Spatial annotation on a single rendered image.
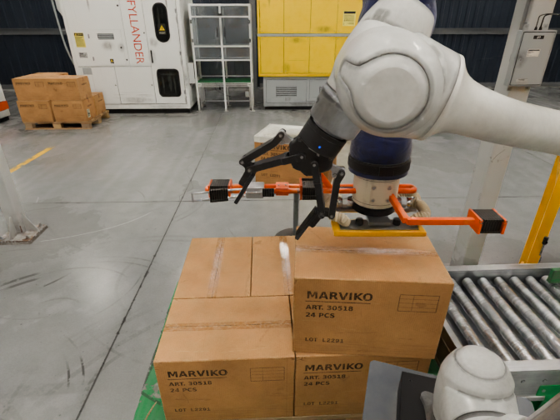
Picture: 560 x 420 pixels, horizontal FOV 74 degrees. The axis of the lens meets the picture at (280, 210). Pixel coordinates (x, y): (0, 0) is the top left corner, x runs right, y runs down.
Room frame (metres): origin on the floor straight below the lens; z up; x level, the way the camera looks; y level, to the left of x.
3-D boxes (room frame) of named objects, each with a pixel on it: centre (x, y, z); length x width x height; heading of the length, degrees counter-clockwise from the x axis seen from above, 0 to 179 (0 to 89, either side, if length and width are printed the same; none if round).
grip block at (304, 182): (1.31, -0.12, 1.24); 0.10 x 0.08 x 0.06; 0
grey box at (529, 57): (2.29, -1.44, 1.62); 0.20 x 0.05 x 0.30; 93
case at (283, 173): (2.92, -0.14, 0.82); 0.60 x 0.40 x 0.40; 73
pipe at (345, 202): (1.31, -0.37, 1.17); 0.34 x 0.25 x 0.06; 90
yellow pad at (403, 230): (1.22, -0.37, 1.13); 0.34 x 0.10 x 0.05; 90
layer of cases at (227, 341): (1.61, -0.04, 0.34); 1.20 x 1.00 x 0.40; 93
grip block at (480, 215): (1.05, -0.67, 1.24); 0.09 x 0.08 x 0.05; 0
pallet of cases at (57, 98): (7.36, 4.19, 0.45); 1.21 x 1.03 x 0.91; 92
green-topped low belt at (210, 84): (8.76, 1.23, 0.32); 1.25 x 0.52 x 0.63; 92
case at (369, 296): (1.32, -0.36, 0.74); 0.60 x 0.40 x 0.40; 86
